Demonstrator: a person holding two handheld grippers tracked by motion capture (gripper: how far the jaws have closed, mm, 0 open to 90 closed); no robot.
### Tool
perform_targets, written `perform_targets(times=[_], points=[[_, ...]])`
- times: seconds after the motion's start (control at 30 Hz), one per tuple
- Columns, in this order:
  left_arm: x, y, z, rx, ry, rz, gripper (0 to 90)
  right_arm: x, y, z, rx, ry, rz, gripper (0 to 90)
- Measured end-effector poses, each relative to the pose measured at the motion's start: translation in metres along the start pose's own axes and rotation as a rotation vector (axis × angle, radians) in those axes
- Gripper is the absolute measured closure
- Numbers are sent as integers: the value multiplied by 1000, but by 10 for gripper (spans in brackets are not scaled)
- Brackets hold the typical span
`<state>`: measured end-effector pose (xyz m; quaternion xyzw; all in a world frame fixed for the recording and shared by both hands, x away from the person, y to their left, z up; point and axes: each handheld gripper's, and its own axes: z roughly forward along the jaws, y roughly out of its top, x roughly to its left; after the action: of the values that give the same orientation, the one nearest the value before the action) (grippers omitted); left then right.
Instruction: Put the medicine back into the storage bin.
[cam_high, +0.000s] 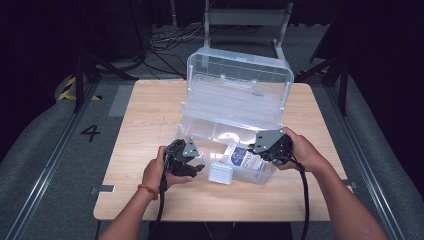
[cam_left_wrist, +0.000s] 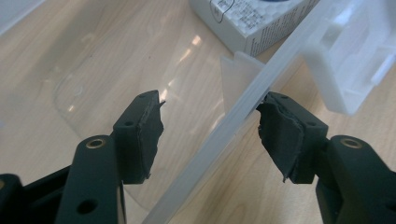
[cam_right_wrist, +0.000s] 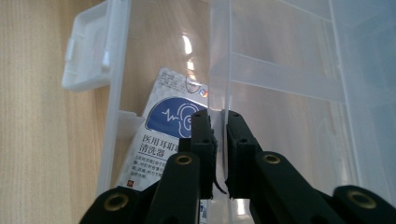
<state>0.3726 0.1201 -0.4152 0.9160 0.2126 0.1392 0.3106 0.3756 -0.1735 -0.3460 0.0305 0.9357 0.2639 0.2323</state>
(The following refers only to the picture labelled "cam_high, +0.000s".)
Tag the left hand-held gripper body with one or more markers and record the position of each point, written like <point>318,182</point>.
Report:
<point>176,156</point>

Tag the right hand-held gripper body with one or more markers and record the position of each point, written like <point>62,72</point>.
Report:
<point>271,140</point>

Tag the white and blue packet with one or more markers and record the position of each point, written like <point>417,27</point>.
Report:
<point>241,159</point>

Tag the clear plastic tiered storage box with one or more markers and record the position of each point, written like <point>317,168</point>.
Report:
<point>233,100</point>

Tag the person's left hand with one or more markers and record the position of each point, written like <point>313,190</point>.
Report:
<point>155,175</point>

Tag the person's right hand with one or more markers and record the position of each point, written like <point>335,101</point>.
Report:
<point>306,155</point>

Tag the grey floor patch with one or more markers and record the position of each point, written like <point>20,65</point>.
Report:
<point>120,101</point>

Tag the black tripod stand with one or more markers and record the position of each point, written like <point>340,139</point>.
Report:
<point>80,83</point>
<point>342,86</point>

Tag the yellow and black floor tape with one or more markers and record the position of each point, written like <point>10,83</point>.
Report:
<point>68,95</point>

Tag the grey metal stand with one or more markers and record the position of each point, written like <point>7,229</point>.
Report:
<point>245,16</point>

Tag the grey metal pole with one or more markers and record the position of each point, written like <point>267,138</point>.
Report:
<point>173,13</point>

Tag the grey metal floor rail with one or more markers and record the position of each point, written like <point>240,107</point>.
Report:
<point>366,166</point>
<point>50,163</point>

